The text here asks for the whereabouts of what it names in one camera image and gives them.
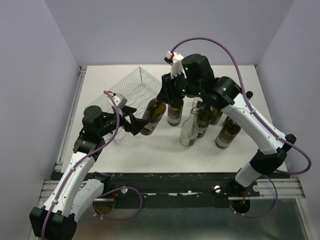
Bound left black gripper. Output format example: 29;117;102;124
98;104;150;137

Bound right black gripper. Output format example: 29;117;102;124
155;68;203;105

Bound dark green wine bottle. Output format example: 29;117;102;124
167;99;184;127

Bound dark labelled wine bottle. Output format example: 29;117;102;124
140;98;167;136

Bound short clear glass bottle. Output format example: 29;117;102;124
179;107;199;147

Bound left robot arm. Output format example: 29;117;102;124
29;105;148;240

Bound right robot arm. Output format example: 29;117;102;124
157;52;296;196

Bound tall clear glass bottle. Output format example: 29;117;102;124
192;97;204;109

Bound dark centre wine bottle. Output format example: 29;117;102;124
197;105;212;138

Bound olive green wine bottle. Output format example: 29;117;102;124
209;107;223;125

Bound front right dark bottle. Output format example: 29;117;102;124
215;116;242;149

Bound far right green bottle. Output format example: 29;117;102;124
246;91;254;99

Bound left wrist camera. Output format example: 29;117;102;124
112;93;128;110

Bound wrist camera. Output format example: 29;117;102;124
164;51;184;79
112;93;128;110

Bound white wire wine rack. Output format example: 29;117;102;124
85;66;161;145

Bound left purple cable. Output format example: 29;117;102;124
29;89;121;238

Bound purple cable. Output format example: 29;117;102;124
171;37;313;218
29;89;121;238

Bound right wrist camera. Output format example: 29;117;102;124
164;51;184;79

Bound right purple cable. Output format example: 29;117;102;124
171;37;313;218

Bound aluminium frame rail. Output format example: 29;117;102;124
228;177;306;202

